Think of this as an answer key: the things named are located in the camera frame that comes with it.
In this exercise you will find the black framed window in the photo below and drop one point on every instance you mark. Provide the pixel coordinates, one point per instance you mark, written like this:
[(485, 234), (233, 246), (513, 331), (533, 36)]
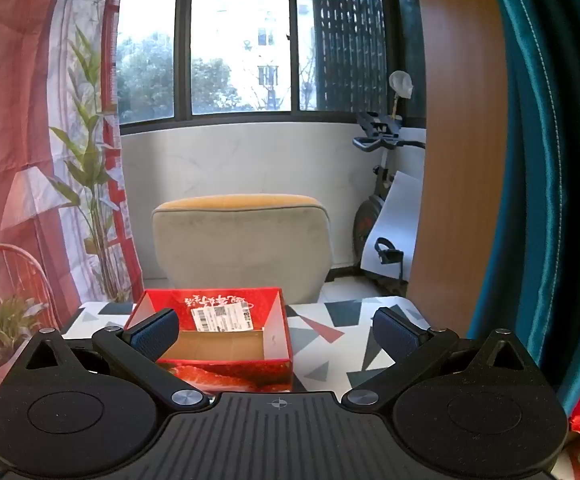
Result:
[(240, 40)]

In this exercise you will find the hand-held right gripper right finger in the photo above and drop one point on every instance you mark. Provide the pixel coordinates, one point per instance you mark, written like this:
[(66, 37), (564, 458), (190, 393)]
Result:
[(396, 335)]

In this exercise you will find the beige chair with orange top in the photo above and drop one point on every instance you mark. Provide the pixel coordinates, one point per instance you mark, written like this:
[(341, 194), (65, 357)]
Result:
[(242, 250)]

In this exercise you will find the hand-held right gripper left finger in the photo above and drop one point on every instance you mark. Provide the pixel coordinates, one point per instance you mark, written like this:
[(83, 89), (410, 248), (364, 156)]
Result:
[(153, 334)]

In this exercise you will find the white plastic bag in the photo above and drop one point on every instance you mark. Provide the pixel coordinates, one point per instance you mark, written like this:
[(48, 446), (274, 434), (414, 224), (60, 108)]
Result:
[(401, 85)]

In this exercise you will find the white board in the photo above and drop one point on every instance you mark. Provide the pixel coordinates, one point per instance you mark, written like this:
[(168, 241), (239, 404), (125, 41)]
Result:
[(400, 220)]

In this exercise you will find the exercise bike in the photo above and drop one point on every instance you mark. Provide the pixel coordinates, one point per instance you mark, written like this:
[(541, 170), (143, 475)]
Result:
[(380, 210)]

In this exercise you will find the geometric patterned tablecloth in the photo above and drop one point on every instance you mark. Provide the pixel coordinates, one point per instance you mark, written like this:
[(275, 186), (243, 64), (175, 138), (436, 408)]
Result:
[(335, 332)]

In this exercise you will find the red printed backdrop cloth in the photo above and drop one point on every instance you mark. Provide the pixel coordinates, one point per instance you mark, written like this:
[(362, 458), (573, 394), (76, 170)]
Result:
[(29, 110)]

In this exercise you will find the red cardboard box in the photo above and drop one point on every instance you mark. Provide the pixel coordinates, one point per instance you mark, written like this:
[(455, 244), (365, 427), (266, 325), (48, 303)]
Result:
[(277, 321)]

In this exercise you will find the brown wooden panel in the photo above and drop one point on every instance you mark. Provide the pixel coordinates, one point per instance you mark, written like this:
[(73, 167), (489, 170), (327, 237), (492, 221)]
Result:
[(462, 135)]

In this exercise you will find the teal curtain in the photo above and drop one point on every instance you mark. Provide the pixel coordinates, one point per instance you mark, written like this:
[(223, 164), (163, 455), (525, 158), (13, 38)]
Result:
[(555, 160)]

